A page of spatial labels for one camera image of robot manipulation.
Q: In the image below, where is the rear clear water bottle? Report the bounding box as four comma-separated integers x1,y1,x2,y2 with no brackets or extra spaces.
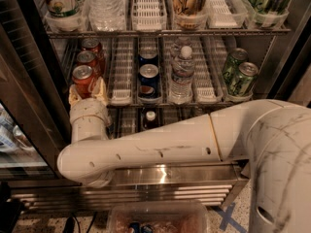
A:
170,37,191,58

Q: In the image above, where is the green soda can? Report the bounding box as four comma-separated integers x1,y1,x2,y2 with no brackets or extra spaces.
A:
228,62,259,97
222,48,248,84

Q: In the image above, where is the blue pepsi can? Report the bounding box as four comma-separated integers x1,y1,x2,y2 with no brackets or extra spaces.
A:
138,49,158,66
138,64,159,98

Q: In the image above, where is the stainless steel fridge base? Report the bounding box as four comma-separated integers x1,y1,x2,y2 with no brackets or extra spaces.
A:
9,162,249,214

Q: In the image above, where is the red coke can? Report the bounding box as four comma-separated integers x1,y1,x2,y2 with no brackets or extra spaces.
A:
77,50,102,77
81,38,105,72
72,65,97,99

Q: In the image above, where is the front blue pepsi can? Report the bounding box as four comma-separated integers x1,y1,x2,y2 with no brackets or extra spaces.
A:
138,64,159,98

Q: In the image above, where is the front clear water bottle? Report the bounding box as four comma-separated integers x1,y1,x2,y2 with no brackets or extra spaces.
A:
170,46,195,104

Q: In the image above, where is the front green soda can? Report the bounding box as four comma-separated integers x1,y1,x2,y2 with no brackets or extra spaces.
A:
228,62,259,97

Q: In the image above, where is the large water bottle top shelf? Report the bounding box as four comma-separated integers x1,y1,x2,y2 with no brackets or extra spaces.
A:
88,0,126,32

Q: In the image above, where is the clear water bottle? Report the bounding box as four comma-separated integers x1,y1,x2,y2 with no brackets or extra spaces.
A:
170,37,191,58
170,46,195,104

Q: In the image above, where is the clear plastic bin on floor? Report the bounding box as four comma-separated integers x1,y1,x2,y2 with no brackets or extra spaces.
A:
107,201,207,233

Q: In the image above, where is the white empty tray middle shelf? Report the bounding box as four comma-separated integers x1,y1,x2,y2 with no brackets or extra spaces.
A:
108,38,133,106

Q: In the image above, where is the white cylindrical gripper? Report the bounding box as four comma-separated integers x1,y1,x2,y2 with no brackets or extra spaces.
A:
68,77,110,143

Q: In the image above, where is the rear blue pepsi can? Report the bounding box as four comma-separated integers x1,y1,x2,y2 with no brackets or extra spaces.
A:
138,49,158,66

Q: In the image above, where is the rear green soda can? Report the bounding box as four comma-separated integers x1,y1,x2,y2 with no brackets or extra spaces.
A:
222,48,248,84

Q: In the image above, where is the dark bottle white cap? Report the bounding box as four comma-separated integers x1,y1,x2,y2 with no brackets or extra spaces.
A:
143,111,158,130

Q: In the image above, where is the glass fridge door left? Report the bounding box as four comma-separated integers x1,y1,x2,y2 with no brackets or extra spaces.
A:
0,0,78,186

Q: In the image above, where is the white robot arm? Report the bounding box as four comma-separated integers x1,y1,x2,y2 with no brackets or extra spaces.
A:
57,83,311,233

